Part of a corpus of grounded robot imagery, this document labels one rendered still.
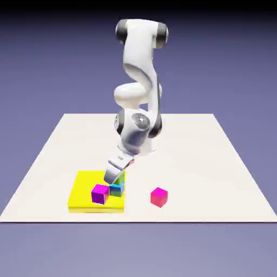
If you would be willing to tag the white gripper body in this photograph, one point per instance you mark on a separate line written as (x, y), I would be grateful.
(111, 173)

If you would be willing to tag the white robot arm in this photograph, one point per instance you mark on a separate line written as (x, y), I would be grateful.
(138, 65)

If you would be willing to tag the small green cube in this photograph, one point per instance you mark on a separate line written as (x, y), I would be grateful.
(121, 178)

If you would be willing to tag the small blue cube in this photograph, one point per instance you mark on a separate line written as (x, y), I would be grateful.
(116, 190)

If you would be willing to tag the small purple cube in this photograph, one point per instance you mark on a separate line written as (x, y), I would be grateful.
(99, 194)

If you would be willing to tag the small pink cube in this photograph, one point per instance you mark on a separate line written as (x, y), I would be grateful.
(159, 197)

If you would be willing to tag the large yellow box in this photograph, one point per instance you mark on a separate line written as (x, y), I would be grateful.
(82, 194)

